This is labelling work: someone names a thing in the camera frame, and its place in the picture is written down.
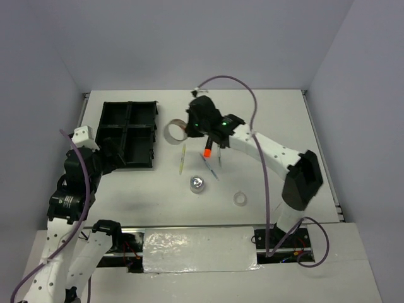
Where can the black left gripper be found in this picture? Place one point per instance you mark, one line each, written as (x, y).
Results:
(113, 161)

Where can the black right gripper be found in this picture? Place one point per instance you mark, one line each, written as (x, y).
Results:
(190, 131)

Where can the large brown tape roll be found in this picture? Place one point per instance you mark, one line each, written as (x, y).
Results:
(174, 132)

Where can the clear jar of paper clips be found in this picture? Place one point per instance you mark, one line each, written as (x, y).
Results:
(197, 184)

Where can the small clear tape roll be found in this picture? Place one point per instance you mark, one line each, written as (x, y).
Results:
(240, 199)

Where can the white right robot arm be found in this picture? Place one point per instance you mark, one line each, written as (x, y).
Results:
(300, 171)

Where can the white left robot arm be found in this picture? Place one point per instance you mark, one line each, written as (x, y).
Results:
(61, 276)

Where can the orange cap black highlighter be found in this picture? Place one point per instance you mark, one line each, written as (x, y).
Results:
(208, 147)

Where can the black four-compartment organizer tray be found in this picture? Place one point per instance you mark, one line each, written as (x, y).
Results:
(132, 126)

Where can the blue thin pen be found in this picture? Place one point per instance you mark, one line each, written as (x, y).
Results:
(209, 167)

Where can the yellow thin pen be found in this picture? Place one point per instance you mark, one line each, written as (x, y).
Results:
(183, 154)

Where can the silver foil covered panel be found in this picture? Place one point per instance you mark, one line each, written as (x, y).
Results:
(213, 249)

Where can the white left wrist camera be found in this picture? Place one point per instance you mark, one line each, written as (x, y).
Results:
(83, 137)

